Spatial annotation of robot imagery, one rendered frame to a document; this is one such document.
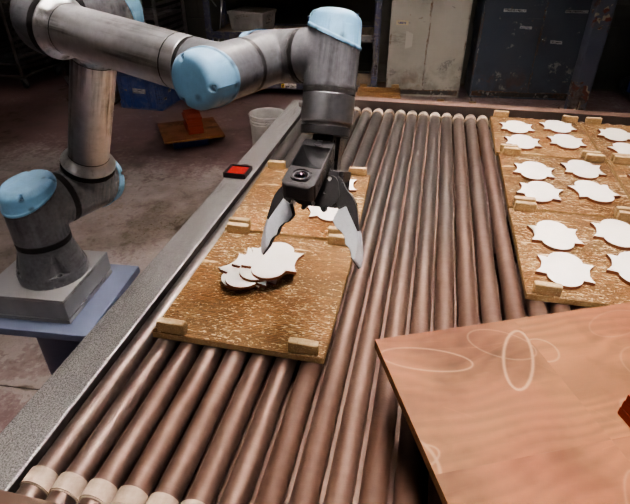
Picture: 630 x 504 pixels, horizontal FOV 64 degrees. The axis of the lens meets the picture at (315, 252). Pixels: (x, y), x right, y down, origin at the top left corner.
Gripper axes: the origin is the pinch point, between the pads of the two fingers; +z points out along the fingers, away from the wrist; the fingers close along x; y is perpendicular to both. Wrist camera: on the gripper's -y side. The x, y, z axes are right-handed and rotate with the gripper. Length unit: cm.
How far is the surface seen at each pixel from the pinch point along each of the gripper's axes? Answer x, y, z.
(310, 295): 6.9, 32.7, 14.3
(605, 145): -73, 137, -30
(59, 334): 58, 18, 28
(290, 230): 20, 56, 4
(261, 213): 30, 62, 2
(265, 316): 14.0, 24.2, 17.8
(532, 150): -47, 126, -25
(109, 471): 25.2, -10.5, 34.2
